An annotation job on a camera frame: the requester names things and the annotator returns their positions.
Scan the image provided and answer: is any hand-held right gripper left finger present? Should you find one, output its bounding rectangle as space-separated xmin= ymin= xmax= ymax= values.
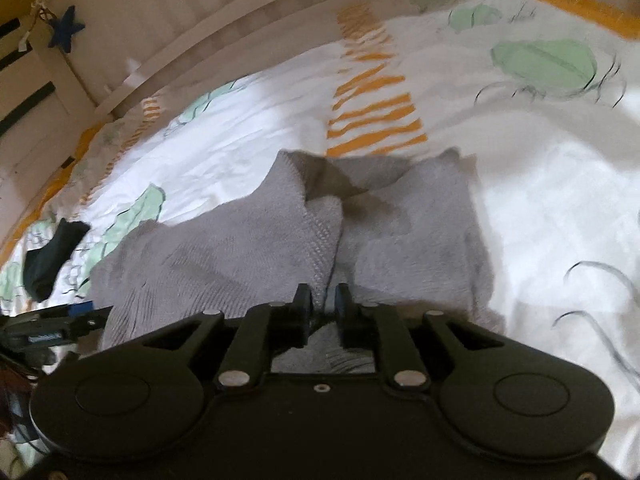
xmin=140 ymin=282 xmax=316 ymax=391

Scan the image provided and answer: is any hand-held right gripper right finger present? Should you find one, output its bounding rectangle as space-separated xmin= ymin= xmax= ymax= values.
xmin=334 ymin=282 xmax=506 ymax=391

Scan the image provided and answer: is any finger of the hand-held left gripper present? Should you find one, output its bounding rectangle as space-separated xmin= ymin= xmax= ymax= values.
xmin=60 ymin=301 xmax=115 ymax=336

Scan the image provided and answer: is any grey hoodie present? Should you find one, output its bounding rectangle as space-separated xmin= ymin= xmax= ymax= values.
xmin=89 ymin=147 xmax=506 ymax=373

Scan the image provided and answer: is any black cloth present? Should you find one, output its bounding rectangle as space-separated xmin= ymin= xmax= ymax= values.
xmin=22 ymin=219 xmax=91 ymax=302

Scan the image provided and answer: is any leaf print bedsheet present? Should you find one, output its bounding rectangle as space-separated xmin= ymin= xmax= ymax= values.
xmin=0 ymin=0 xmax=640 ymax=466

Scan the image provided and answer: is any blue star ornament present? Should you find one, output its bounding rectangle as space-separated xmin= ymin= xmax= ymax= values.
xmin=49 ymin=6 xmax=86 ymax=53

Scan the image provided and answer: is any wooden bed frame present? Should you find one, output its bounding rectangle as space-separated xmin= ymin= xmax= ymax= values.
xmin=0 ymin=0 xmax=640 ymax=256

